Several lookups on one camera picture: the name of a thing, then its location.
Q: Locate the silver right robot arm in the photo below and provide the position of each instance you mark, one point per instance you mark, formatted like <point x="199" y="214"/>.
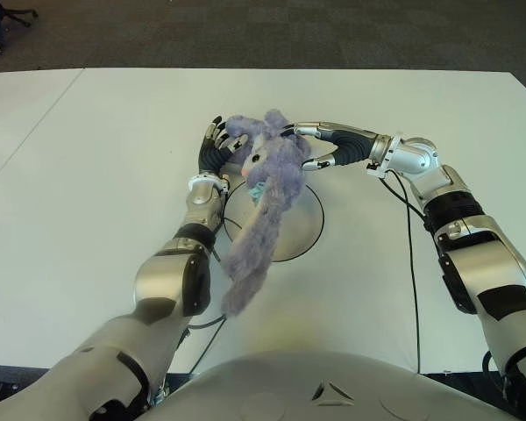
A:
<point x="478" y="245"/>

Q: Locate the silver robot torso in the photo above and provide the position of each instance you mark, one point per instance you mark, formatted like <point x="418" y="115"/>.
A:
<point x="324" y="390"/>

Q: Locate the white plate black rim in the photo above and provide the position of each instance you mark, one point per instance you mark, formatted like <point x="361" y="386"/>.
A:
<point x="298" y="219"/>

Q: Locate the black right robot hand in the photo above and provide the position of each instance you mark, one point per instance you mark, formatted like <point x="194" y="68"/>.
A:
<point x="355" y="144"/>

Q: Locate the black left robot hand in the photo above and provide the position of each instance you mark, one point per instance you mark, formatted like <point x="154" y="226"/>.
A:
<point x="210" y="155"/>

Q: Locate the black office chair base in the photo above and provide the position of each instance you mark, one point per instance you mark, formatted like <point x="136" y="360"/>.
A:
<point x="22" y="14"/>

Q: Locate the purple plush bunny doll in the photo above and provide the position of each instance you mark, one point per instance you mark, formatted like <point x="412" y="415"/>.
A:
<point x="272" y="197"/>

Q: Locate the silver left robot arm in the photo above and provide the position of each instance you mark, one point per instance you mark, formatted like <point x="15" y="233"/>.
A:
<point x="158" y="280"/>

